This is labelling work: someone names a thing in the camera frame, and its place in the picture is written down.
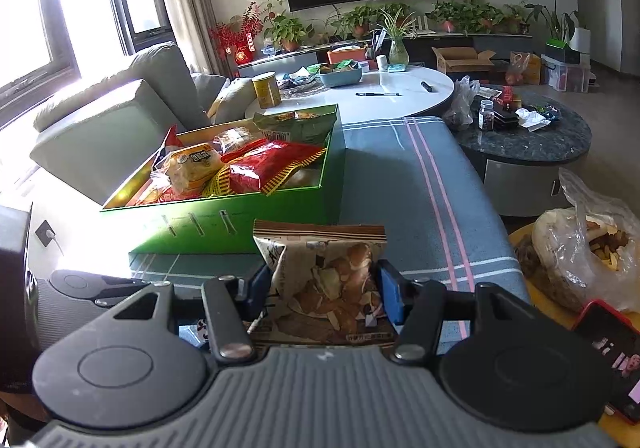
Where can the blue striped tablecloth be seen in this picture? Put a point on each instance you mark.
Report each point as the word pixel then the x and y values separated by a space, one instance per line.
pixel 400 188

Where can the jar with dark lid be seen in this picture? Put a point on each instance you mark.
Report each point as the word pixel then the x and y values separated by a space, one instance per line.
pixel 486 117

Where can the red ornament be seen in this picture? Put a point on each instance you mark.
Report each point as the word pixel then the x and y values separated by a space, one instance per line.
pixel 244 54

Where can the clear small snack packet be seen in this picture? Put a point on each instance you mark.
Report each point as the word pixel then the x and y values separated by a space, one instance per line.
pixel 234 139

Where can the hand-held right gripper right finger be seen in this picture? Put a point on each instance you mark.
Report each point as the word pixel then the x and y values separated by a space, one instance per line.
pixel 390 290

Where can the black marker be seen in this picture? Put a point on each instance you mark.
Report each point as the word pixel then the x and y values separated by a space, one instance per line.
pixel 427 87

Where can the dark marble round table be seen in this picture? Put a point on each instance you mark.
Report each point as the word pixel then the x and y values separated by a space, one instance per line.
pixel 530 153

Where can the red yellow striped-edge snack packet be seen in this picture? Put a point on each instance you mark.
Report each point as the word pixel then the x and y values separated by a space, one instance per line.
pixel 270 168

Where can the grey television cabinet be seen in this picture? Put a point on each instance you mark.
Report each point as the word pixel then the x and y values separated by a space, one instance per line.
pixel 500 42

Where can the beige curtain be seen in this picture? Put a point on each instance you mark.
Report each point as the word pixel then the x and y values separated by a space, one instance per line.
pixel 190 3

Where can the small white cylinder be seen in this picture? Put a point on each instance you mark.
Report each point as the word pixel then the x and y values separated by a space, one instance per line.
pixel 383 64

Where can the white oval table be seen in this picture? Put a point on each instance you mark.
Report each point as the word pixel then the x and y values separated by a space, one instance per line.
pixel 400 103

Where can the orange box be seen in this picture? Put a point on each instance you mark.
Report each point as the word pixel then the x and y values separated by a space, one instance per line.
pixel 345 57

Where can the green snack packet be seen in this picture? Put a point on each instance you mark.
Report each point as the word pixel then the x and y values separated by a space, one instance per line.
pixel 300 126

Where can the pen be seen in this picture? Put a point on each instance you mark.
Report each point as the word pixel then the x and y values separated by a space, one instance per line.
pixel 378 94

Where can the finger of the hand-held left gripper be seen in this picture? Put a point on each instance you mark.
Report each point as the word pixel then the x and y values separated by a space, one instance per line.
pixel 130 290

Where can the clear storage bin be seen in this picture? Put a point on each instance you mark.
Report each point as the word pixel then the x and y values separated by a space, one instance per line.
pixel 567 76

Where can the green and black box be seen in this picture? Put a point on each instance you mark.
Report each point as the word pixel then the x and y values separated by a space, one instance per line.
pixel 562 52

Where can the yellow can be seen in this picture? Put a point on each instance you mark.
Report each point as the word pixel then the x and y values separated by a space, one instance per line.
pixel 266 91

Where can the large bright window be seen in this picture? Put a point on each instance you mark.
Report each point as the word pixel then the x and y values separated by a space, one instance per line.
pixel 25 13

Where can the white plastic bag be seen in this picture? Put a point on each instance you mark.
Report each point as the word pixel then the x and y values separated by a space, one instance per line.
pixel 460 103

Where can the clear plastic bag of snacks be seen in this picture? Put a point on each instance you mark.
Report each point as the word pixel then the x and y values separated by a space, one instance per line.
pixel 575 253

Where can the dark wall socket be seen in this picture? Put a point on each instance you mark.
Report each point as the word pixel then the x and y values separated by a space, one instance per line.
pixel 46 233

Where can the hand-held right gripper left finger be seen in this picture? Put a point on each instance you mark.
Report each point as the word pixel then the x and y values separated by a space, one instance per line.
pixel 257 290

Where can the tall plant in white pot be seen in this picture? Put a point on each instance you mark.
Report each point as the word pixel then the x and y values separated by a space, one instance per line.
pixel 580 39

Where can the beige armchair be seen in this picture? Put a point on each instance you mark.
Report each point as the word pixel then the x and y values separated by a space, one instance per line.
pixel 110 128

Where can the brown bread chip packet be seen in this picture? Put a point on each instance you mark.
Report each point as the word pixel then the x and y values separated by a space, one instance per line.
pixel 325 278

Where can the pale biscuit packet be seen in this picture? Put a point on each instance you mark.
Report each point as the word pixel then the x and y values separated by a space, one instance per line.
pixel 300 178

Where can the glass vase with plant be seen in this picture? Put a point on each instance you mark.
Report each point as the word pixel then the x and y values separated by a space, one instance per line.
pixel 398 51

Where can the pale yellow cushion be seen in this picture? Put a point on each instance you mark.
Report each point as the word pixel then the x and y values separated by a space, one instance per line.
pixel 232 101

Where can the yellow bread packet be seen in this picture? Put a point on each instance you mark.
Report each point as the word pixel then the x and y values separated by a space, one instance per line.
pixel 192 168

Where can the red white snack packet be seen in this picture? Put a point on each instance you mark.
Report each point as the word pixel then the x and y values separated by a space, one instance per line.
pixel 169 142

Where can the cardboard box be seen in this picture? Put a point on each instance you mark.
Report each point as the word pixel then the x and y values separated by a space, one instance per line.
pixel 462 61

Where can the blue basket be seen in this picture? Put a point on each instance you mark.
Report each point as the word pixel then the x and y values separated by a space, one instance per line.
pixel 341 77

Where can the red-cased phone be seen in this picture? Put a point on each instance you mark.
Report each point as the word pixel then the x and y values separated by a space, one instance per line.
pixel 607 353

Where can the potted green plant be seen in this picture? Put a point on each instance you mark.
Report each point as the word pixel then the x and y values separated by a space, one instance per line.
pixel 287 31
pixel 515 18
pixel 465 16
pixel 357 21

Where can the white tissue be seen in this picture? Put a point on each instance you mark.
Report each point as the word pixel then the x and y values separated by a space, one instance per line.
pixel 532 119

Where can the red berry plant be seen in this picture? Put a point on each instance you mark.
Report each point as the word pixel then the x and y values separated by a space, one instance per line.
pixel 235 28

